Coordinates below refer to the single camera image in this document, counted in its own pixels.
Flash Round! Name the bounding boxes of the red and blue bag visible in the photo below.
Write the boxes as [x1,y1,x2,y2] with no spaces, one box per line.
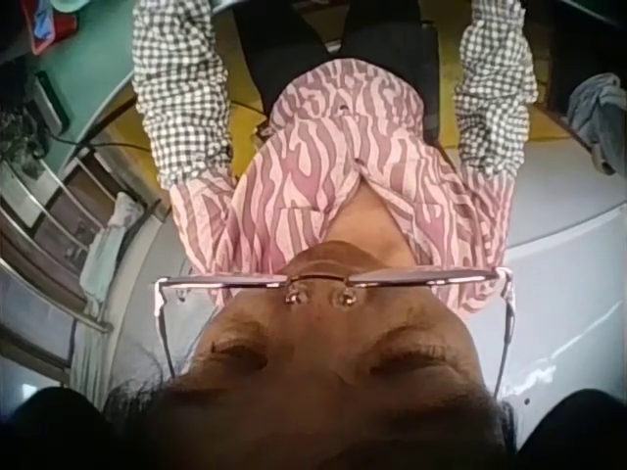
[20,0,79,56]

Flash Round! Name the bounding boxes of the white hanging cloth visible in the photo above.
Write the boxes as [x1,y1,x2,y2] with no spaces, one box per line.
[77,191,146,314]

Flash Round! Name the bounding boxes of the grey blue cloth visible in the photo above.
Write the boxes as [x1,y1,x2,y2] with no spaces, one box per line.
[567,71,627,176]

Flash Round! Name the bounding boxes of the wooden shelf rack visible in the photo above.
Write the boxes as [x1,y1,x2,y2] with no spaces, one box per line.
[0,146,163,383]

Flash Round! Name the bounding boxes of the black cable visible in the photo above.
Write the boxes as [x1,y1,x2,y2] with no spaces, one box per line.
[46,127,148,154]

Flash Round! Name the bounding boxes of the person's legs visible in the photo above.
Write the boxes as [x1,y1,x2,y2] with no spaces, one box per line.
[230,0,441,145]

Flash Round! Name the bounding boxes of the white appliance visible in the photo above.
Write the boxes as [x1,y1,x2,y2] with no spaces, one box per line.
[494,138,627,442]

